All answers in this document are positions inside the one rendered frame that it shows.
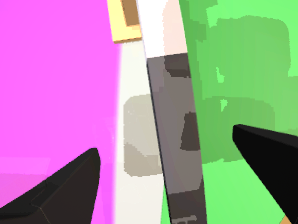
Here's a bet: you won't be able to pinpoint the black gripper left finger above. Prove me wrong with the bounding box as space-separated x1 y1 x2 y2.
0 147 101 224

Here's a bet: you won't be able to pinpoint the bright green flat mat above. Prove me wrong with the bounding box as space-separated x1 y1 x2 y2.
178 0 298 224

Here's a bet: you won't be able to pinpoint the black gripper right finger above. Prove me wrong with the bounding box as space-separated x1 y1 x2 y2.
233 124 298 224

